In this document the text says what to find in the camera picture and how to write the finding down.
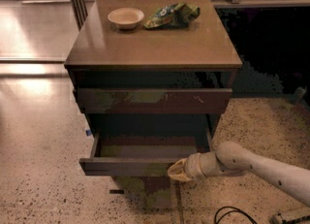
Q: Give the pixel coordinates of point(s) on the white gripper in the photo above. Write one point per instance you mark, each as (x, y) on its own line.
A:
(195, 167)

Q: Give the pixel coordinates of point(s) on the drawer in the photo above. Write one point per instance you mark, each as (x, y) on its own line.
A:
(142, 156)
(153, 101)

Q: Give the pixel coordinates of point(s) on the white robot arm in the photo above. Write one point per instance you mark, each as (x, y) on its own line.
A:
(231, 159)

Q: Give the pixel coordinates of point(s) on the brown wooden drawer cabinet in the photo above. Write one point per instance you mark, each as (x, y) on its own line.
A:
(191, 57)

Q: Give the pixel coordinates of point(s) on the blue tape piece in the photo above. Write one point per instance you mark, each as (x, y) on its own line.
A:
(88, 132)

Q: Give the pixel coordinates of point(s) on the white power strip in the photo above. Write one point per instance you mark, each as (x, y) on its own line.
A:
(293, 216)

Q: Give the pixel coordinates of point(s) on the green chip bag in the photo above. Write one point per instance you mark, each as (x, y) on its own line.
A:
(177, 15)

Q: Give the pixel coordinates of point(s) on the white paper bowl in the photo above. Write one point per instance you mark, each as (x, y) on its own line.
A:
(126, 18)

